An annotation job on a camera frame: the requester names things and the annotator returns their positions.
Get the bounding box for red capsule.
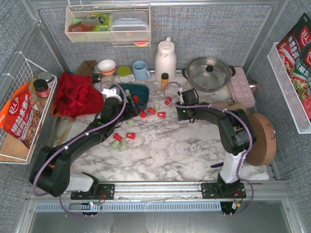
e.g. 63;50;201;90
113;133;123;142
148;107;156;115
165;97;172;105
140;110;147;118
133;95;140;103

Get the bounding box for teal storage basket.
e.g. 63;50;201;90
119;83;150;110

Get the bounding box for red capsule number two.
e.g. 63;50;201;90
157;112;166;118

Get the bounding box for red cloth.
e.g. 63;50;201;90
53;73;104;119

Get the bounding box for brown cloth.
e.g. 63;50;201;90
75;60;97;77

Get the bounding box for brown cardboard sheet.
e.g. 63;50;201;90
227;103;246;111

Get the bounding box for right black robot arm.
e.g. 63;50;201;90
176;88;256;197

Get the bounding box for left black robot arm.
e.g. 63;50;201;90
30;97;141;197

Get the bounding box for steel pot with lid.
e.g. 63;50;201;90
182;57;236;93

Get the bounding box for orange spice jar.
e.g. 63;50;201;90
161;73;169;90

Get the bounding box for red capsule two lower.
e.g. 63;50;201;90
126;133;136;140

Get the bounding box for green lid white cup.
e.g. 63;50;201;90
117;66;135;83

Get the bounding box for white orange striped bowl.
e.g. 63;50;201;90
98;59;116;76

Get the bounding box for white thermos jug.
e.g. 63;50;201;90
155;36;177;82

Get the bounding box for blue mug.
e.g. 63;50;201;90
132;61;151;80

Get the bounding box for pink egg tray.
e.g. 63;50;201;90
228;66;256;108

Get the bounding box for orange tray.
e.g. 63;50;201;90
50;106;61;117

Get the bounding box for steel ladle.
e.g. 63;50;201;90
248;80;259;94

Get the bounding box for silver lid jar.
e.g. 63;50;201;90
37;71;54;89

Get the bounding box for purple knife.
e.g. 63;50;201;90
210;163;224;168

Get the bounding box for red lid jar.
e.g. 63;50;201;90
33;79;50;98

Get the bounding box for green snack packet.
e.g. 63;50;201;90
87;13;111;32

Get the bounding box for clear plastic containers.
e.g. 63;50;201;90
110;11;149;41

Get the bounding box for round wooden board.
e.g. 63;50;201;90
246;113;276;166

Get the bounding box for red seasoning bag left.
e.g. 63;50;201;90
0;82;41;149

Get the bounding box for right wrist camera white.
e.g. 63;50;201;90
178;87;184;104

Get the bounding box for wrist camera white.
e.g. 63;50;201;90
102;87;122;102
178;87;184;104

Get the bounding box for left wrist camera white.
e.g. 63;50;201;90
102;87;122;102

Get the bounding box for white wall basket top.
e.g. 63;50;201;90
65;4;151;47

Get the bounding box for white wire basket left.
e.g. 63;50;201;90
0;52;57;164

